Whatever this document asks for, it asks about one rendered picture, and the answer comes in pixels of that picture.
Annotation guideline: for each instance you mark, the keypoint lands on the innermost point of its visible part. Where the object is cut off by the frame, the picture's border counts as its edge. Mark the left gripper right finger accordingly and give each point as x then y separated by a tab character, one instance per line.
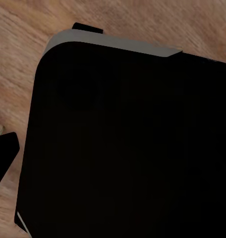
221	145

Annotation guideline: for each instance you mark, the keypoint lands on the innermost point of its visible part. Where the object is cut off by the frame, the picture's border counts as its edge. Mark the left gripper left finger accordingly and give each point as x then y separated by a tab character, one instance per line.
9	147

